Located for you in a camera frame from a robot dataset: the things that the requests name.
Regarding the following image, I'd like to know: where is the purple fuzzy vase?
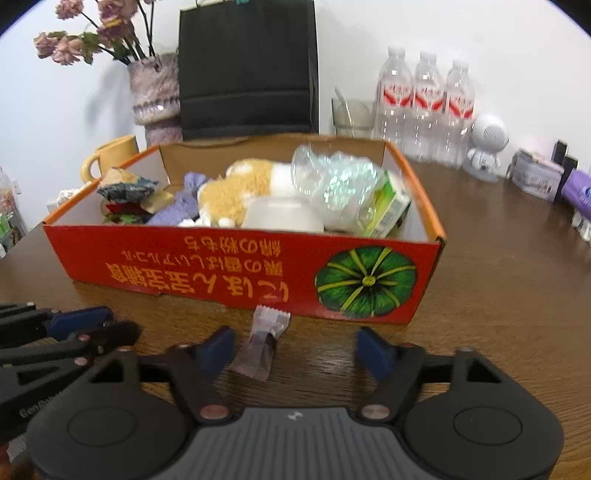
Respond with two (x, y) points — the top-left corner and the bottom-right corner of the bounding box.
(127, 52), (184, 147)

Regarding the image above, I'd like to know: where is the green tissue pack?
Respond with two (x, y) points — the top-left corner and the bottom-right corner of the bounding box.
(358, 170), (413, 238)

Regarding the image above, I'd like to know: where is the pink small case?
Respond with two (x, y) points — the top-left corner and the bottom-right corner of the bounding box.
(517, 148), (565, 173)

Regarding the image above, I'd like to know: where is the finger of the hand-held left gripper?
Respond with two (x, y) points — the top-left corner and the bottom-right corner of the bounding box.
(0, 302), (115, 350)
(0, 320), (141, 371)

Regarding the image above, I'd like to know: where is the clear red label water bottle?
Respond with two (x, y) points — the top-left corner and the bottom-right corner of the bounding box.
(436, 59), (476, 168)
(406, 51), (446, 162)
(374, 45), (415, 148)

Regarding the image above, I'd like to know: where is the purple knitted pouch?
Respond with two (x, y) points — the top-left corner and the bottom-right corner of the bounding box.
(147, 172), (213, 227)

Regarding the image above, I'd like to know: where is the white plastic cup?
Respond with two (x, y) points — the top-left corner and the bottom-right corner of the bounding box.
(241, 196), (325, 233)

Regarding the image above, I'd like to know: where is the black rectangular object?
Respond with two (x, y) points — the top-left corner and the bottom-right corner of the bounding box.
(551, 140), (580, 174)

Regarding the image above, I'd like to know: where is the green tinted glass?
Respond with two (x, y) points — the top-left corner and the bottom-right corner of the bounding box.
(331, 98), (376, 139)

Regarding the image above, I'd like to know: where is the dried pink rose bouquet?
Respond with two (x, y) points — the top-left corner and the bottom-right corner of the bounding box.
(33, 0), (158, 66)

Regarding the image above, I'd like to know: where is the white astronaut figure speaker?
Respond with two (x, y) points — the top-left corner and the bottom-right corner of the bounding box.
(463, 114), (510, 183)

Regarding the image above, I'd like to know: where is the purple candy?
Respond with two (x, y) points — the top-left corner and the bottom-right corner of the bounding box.
(229, 306), (291, 382)

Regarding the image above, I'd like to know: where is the clear plastic bag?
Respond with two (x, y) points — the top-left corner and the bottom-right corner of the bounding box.
(292, 143), (386, 227)

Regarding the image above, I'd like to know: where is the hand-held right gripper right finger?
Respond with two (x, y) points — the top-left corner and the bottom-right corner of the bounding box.
(355, 327), (504, 424)

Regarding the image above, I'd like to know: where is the blue patterned snack packet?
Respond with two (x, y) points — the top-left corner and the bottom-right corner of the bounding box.
(97, 168), (174, 215)

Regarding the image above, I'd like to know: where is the yellow white plush toy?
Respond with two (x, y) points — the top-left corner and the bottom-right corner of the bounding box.
(198, 158), (305, 228)

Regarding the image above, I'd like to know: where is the purple printed tin box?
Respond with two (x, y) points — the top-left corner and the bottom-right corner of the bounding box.
(508, 148), (566, 203)

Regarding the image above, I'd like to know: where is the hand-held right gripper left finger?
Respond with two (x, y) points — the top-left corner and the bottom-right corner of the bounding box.
(88, 325), (236, 424)

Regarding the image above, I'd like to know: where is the yellow mug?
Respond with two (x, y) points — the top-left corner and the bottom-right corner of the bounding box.
(81, 135), (140, 184)

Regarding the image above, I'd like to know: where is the orange cardboard box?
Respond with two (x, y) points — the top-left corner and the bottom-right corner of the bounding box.
(42, 134), (448, 326)

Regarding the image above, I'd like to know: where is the black paper bag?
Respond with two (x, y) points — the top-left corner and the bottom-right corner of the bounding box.
(178, 0), (320, 141)

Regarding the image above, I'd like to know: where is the red artificial rose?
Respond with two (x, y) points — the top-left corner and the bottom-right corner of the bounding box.
(104, 203), (148, 225)

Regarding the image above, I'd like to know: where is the purple bottle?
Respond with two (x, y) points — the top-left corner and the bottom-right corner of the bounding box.
(560, 168), (591, 210)

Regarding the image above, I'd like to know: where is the clear snack bag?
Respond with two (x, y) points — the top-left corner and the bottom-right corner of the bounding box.
(0, 166), (28, 257)

